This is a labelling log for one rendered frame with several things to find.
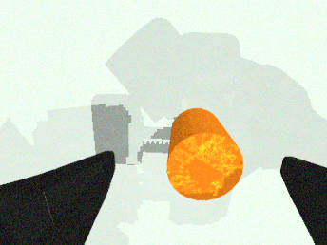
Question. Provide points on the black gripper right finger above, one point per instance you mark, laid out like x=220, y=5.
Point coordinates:
x=306, y=183

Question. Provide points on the orange knob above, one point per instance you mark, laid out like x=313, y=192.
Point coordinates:
x=203, y=162

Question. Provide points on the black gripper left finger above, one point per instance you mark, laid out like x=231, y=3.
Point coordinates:
x=57, y=207

